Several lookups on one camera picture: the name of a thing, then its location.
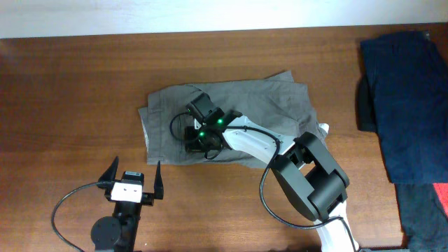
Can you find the dark teal garment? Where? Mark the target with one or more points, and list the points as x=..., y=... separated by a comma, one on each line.
x=423, y=218

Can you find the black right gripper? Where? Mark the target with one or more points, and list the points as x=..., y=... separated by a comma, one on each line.
x=192, y=143

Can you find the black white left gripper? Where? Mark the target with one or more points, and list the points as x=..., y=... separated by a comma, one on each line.
x=147, y=199

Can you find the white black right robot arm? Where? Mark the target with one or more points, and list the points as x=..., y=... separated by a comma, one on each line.
x=311, y=179

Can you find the navy blue folded garment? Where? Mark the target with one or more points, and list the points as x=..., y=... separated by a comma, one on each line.
x=407, y=78

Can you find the black garment under stack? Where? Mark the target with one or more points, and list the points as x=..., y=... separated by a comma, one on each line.
x=365, y=112

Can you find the grey shorts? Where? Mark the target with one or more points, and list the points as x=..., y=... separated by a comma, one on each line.
x=277, y=103

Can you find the red cloth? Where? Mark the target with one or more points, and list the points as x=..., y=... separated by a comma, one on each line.
x=441, y=190

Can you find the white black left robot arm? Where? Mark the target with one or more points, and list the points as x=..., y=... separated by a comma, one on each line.
x=118, y=231

